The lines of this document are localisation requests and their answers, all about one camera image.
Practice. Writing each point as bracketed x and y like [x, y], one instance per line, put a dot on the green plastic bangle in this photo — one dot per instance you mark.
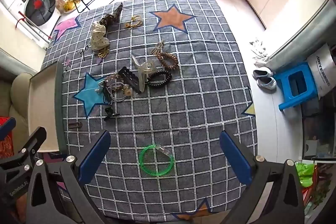
[141, 158]

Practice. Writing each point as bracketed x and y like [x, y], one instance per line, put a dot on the cream polka dot scrunchie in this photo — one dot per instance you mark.
[98, 37]

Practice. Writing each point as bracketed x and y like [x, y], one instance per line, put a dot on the grey checked star blanket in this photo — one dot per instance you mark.
[210, 82]

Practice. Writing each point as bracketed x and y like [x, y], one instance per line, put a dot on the leopard print hair bow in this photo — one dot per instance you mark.
[115, 14]

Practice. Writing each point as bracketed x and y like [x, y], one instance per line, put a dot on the clear hair claw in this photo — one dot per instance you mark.
[141, 74]

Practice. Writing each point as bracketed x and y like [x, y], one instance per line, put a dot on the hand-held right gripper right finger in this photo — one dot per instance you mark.
[235, 158]

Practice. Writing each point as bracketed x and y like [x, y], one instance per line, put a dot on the black comb hair clip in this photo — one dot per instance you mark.
[128, 78]

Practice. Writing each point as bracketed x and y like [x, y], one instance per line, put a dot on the silver metal hair clips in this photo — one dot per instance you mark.
[157, 49]

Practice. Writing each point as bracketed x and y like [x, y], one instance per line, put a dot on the blue plastic stool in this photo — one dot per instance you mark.
[283, 79]

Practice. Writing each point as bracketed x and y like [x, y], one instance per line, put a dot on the small black claw clip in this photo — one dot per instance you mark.
[109, 110]

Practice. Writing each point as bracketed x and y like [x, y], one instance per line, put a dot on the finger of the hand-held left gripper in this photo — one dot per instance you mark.
[8, 125]
[36, 138]

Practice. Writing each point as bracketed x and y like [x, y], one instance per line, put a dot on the grey cardboard box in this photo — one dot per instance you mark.
[42, 108]

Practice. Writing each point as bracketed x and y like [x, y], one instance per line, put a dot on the red patterned cushion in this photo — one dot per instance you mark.
[6, 146]

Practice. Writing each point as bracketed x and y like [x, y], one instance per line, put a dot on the white printed bag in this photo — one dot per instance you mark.
[323, 69]

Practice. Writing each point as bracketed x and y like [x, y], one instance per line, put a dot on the white slipper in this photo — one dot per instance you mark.
[261, 55]
[257, 44]

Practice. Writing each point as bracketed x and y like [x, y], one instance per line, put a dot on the grey shoe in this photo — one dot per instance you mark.
[266, 83]
[261, 74]

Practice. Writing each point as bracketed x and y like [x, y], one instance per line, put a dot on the brown hair clip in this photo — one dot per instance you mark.
[76, 125]

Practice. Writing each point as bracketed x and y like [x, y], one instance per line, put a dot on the beige sofa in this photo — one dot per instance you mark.
[18, 92]

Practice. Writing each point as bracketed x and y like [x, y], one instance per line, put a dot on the green plastic bag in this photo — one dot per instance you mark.
[304, 171]

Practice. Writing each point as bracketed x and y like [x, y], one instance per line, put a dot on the gold hair clip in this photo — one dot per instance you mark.
[103, 54]

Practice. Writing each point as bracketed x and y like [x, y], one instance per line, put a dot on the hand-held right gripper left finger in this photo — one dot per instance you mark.
[95, 155]

